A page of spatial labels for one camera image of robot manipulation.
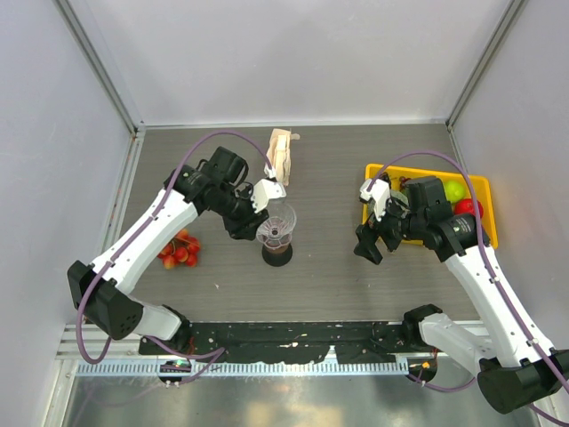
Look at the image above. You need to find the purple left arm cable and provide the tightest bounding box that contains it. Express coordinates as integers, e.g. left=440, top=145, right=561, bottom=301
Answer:
left=75, top=129, right=275, bottom=386

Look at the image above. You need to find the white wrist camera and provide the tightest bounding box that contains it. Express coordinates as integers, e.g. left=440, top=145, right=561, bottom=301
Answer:
left=250, top=179, right=286, bottom=214
left=359, top=179, right=390, bottom=222

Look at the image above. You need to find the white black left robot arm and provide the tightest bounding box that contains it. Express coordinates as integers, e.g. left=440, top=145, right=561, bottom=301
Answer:
left=68, top=147, right=285, bottom=354

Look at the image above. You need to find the green apple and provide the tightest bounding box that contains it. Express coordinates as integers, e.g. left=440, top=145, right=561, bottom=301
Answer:
left=444, top=180, right=467, bottom=204

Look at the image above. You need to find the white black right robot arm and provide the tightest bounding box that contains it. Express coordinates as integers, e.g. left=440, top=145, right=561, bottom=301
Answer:
left=354, top=176, right=568, bottom=414

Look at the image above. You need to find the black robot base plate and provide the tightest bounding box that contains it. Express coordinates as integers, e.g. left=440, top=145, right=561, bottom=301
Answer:
left=139, top=321, right=435, bottom=365

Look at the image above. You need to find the stack of paper filters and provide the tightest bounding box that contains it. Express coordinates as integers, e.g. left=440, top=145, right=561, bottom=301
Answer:
left=267, top=128, right=301, bottom=187

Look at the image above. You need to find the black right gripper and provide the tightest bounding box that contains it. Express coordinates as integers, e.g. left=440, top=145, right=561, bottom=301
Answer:
left=355, top=193, right=427, bottom=263

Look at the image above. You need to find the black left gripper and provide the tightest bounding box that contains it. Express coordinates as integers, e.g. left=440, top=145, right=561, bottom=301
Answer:
left=210, top=185, right=269, bottom=240

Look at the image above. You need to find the red cherry bunch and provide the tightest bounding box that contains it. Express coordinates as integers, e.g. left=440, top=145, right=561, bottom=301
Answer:
left=156, top=229, right=202, bottom=270

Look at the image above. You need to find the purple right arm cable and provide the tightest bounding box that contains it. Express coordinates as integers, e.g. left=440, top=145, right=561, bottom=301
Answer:
left=368, top=149, right=569, bottom=423

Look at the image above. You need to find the yellow plastic fruit tray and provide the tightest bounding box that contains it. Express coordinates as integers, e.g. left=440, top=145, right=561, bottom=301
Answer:
left=362, top=164, right=498, bottom=261

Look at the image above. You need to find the red apple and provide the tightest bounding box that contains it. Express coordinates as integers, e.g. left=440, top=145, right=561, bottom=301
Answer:
left=453, top=198, right=484, bottom=218

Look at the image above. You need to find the green netted melon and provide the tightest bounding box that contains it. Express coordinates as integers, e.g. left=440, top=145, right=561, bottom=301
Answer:
left=390, top=189, right=410, bottom=210

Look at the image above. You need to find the black base glass carafe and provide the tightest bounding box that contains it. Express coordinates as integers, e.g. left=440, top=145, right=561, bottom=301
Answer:
left=261, top=235, right=293, bottom=267

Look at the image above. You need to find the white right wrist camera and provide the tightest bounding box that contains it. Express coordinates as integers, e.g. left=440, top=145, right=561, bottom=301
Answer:
left=359, top=179, right=390, bottom=222

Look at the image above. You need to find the white slotted cable duct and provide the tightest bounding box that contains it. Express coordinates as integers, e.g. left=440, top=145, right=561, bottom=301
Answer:
left=76, top=356, right=409, bottom=377

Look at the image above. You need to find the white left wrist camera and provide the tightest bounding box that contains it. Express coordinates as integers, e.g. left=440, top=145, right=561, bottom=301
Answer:
left=250, top=179, right=286, bottom=214

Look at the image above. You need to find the clear plastic coffee dripper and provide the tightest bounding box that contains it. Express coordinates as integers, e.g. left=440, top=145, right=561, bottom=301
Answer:
left=256, top=201, right=297, bottom=250

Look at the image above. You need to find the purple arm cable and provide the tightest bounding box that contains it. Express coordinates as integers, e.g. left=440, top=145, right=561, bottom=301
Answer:
left=368, top=149, right=569, bottom=423
left=75, top=129, right=275, bottom=386

